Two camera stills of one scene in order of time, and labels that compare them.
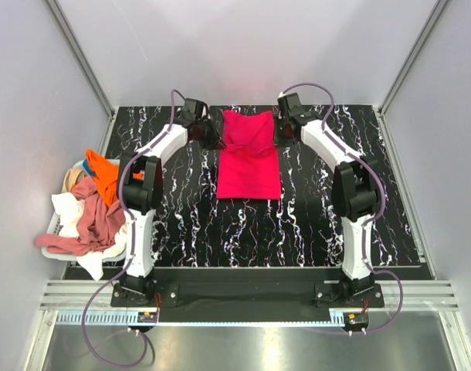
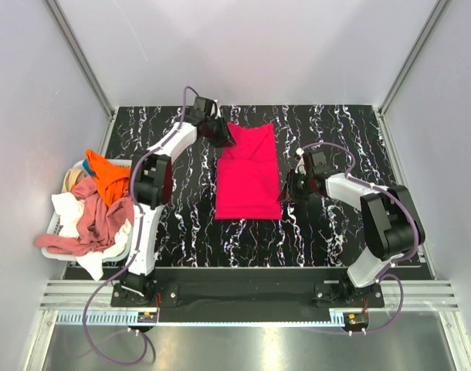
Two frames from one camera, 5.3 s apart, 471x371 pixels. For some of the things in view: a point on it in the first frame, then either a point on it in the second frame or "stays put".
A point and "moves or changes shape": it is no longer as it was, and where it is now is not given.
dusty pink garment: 100,224 stays put
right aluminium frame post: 419,39 stays put
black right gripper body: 279,134 -> 303,187
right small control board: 355,321 stays put
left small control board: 147,317 stays put
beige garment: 72,175 stays put
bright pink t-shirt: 249,165 moves or changes shape
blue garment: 86,166 stays put
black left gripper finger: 221,144 -> 227,142
